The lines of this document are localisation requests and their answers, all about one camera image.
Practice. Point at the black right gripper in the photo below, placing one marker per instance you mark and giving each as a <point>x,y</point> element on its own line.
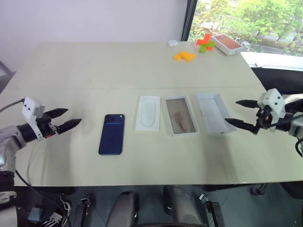
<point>261,118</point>

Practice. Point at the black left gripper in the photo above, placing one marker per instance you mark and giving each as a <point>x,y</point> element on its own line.
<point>46,126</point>

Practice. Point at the white phone box lid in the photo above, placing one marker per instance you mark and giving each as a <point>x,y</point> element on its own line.
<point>213,111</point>

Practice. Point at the dark blue smartphone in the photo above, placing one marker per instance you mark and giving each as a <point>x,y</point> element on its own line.
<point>111,134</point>

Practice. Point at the white phone box base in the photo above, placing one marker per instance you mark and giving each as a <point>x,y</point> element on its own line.
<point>181,116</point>

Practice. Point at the white moulded insert tray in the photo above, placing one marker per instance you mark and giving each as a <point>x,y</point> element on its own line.
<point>148,113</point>

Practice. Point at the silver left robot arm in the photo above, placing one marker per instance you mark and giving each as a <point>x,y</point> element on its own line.
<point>9,137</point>

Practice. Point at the phone box with orange print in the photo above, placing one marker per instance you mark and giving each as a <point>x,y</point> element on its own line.
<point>227,43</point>

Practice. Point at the cream chair back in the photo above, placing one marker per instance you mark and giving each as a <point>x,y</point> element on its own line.
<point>296,96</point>

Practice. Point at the white window sill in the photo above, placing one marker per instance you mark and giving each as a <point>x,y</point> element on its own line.
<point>272,60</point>

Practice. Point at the small orange toy block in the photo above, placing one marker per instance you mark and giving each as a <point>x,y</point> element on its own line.
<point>209,48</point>

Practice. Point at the yellow toy block piece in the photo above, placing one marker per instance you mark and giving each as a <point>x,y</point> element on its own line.
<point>184,56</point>

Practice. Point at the orange toy block piece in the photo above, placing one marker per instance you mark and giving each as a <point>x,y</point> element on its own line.
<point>204,39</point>

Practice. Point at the black white striped sneaker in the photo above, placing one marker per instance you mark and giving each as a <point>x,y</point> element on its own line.
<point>55,216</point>

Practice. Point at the white earbuds case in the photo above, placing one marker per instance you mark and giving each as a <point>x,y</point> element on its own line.
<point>172,43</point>

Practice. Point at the dark rounded shape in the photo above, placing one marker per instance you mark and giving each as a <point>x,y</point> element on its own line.
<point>125,208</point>
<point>180,205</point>

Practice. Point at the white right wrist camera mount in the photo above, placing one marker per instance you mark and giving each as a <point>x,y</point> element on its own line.
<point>272,98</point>

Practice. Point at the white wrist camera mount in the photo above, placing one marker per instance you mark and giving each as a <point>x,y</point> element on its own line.
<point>272,98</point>
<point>29,111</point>

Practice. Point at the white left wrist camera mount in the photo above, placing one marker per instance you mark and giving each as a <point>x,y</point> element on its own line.
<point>29,111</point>

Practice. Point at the small metal bracket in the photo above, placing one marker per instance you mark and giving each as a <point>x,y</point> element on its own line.
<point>84,204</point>

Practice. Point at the long metal bracket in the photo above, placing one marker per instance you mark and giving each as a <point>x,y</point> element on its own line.
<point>213,210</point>

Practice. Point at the dark window frame post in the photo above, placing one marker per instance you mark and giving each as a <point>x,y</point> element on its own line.
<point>189,19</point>

